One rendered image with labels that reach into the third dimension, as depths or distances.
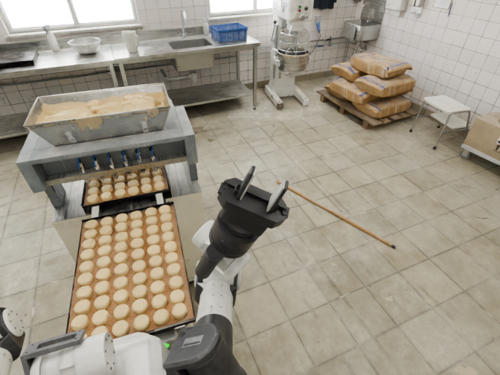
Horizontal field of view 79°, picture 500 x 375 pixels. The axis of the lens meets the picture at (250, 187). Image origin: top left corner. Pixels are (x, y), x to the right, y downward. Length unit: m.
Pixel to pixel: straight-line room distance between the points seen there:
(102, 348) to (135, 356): 0.12
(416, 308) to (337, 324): 0.55
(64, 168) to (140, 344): 1.06
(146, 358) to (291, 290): 1.61
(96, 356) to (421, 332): 1.99
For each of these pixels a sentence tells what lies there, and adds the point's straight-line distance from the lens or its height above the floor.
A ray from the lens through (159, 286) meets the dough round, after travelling 1.17.
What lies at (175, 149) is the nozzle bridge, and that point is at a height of 1.06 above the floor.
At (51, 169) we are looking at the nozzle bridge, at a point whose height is 1.07.
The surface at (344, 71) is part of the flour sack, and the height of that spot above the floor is 0.50.
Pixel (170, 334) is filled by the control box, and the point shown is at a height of 0.84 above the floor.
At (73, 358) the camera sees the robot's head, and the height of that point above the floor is 1.34.
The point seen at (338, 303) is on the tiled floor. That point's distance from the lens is 2.23.
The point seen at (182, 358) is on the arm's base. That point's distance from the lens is 0.68.
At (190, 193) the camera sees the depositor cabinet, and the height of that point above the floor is 0.84.
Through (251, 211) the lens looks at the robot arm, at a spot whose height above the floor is 1.53.
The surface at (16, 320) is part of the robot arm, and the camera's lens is 1.03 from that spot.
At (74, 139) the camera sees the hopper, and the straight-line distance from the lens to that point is 1.51.
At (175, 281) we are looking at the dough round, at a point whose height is 0.92.
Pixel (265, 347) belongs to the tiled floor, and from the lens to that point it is 2.03.
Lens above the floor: 1.87
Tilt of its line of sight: 39 degrees down
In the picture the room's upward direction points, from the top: straight up
